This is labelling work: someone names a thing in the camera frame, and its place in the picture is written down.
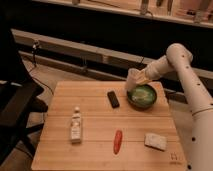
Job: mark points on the black rectangular remote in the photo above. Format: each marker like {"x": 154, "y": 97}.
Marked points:
{"x": 113, "y": 99}

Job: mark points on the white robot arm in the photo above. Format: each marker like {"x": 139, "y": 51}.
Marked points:
{"x": 178, "y": 58}

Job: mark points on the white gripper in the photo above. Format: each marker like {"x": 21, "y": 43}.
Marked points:
{"x": 153, "y": 71}

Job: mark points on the white glue bottle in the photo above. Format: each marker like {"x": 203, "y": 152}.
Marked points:
{"x": 76, "y": 126}

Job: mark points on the black office chair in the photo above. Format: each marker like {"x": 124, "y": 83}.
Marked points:
{"x": 18, "y": 97}

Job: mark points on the green ceramic bowl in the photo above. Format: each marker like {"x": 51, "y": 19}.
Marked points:
{"x": 142, "y": 96}

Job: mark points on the red chili pepper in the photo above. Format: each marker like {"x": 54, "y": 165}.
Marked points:
{"x": 117, "y": 141}

